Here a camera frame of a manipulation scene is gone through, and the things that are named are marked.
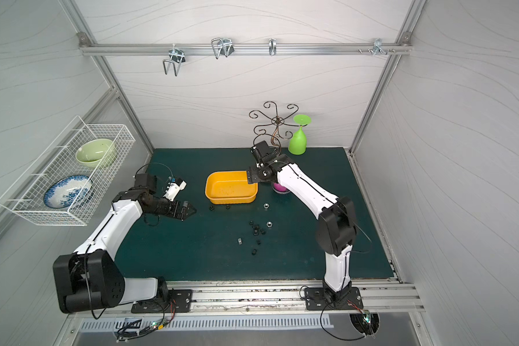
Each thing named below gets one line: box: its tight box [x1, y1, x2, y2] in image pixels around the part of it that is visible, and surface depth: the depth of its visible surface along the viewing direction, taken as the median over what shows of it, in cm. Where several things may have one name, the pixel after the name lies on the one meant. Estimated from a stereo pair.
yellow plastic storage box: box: [204, 170, 259, 204], surface depth 105 cm
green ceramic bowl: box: [74, 138, 117, 168], surface depth 72 cm
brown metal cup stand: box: [248, 100, 308, 157], surface depth 92 cm
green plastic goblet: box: [288, 113, 312, 155], surface depth 93 cm
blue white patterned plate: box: [43, 174, 93, 210], surface depth 64 cm
